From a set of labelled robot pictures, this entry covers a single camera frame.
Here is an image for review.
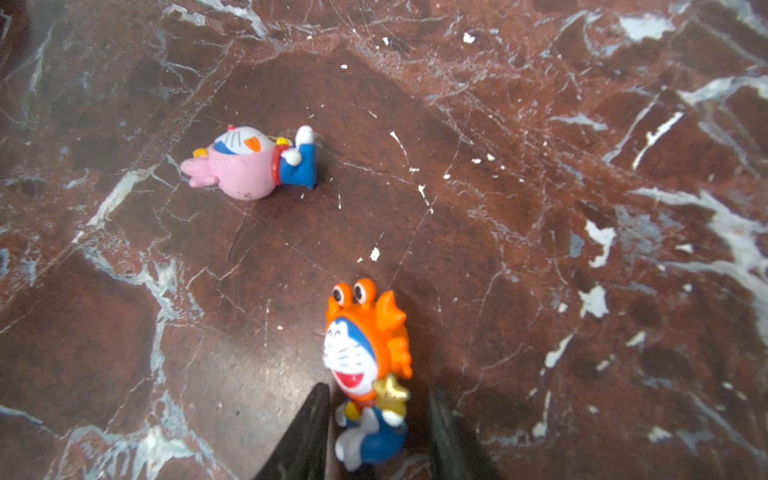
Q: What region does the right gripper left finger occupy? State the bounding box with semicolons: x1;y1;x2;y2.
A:
254;383;330;480

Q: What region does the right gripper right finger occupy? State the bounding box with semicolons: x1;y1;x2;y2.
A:
427;386;502;480

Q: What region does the orange Doraemon figure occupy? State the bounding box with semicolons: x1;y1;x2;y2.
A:
322;278;413;472

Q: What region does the pink Doraemon figure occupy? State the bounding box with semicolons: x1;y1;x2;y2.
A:
180;125;317;200

